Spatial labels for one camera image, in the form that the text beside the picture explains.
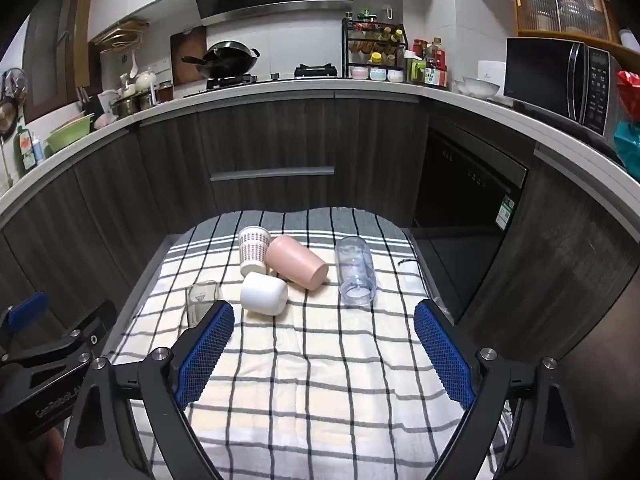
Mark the black built-in dishwasher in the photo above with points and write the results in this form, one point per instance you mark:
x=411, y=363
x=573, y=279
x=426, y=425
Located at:
x=465, y=200

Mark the green plastic basin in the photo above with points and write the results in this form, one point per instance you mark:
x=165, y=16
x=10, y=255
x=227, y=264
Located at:
x=67, y=135

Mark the white dotted pattern cup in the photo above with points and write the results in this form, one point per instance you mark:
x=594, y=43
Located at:
x=252, y=252

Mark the black and white checked cloth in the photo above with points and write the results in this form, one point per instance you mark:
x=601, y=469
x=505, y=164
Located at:
x=320, y=360

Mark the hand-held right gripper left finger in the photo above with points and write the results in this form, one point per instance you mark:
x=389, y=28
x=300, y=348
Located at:
x=205, y=355

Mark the wooden glass-door cabinet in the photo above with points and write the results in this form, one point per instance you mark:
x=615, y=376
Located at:
x=560, y=5

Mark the wooden door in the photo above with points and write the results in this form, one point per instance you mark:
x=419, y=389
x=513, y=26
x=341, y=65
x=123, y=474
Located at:
x=55, y=50

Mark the white seasoning pot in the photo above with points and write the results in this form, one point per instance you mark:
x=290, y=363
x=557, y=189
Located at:
x=395, y=76

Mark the plain white cup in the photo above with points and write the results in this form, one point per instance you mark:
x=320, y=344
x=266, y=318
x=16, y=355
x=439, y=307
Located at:
x=262, y=295

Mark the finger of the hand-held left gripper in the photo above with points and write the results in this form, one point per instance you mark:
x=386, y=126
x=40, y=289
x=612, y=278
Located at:
x=95, y=325
x=29, y=309

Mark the brown cutting board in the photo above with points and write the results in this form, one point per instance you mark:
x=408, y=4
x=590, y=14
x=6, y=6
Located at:
x=187, y=45

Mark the small clear glass cup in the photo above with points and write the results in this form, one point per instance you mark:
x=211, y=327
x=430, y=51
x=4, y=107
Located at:
x=199, y=299

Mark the white jug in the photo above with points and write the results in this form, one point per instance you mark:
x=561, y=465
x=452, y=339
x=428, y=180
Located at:
x=107, y=102

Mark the blue plastic bag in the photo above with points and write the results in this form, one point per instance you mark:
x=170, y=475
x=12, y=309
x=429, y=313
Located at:
x=629, y=142

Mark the pink seasoning pot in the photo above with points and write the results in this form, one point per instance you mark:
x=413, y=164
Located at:
x=360, y=73

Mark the pale blue seasoning pot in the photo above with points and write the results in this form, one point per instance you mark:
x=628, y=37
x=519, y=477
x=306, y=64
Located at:
x=378, y=74

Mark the black wok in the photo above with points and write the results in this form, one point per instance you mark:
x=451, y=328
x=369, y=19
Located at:
x=230, y=59

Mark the large white bowl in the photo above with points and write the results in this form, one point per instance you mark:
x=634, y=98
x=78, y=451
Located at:
x=481, y=87

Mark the steel pot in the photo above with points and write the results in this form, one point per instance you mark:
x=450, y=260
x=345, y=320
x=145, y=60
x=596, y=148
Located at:
x=126, y=105

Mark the black gas hob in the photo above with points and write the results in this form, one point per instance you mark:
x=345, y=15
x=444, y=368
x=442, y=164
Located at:
x=280, y=80

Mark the white teapot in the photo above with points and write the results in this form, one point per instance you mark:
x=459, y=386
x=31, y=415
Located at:
x=146, y=81

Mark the small white bowl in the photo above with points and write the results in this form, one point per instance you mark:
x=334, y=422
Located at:
x=460, y=87

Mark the black microwave oven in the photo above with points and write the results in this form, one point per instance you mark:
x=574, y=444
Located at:
x=545, y=75

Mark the tall clear plastic cup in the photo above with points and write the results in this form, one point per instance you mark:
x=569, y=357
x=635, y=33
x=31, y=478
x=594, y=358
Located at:
x=354, y=270

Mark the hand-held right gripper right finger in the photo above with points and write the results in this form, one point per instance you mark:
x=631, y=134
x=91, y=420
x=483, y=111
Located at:
x=445, y=355

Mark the red-filled glass jar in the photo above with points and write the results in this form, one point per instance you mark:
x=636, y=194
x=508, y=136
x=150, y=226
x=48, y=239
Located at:
x=166, y=92

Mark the green box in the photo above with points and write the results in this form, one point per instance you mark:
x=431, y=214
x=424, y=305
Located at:
x=415, y=71

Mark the green dish soap bottle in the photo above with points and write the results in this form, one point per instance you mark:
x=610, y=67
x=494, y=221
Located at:
x=26, y=150

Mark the dark wood base cabinets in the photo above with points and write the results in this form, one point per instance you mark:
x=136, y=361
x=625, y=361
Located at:
x=270, y=135

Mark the wall rack with boards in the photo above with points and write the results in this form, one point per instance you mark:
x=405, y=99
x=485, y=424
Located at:
x=122, y=32

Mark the red plastic bag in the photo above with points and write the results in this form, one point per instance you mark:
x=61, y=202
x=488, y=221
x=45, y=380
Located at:
x=629, y=92

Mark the pink cup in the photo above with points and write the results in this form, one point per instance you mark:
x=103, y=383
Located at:
x=297, y=262

